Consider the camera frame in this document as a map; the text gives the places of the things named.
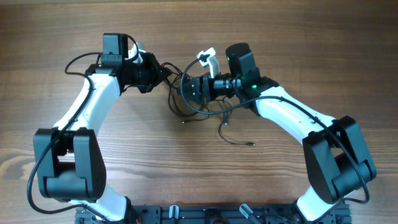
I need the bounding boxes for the black usb cables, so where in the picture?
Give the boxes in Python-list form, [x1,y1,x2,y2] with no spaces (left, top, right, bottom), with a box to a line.
[160,61,256,147]

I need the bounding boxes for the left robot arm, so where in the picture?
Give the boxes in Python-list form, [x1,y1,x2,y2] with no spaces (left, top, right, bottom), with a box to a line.
[27,33,171,223]

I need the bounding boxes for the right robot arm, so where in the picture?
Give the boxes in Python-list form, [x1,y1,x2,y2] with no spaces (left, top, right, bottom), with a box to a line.
[180,43,377,223]

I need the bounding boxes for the black left camera cable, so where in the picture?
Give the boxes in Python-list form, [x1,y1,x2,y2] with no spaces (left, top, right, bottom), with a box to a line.
[26,34,140,223]

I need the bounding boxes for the black camera cable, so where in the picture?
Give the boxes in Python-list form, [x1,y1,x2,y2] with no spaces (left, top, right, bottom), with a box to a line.
[26,34,140,223]
[179,54,371,222]

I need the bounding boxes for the black right camera cable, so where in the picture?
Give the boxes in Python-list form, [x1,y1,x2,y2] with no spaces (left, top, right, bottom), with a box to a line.
[179,54,371,222]

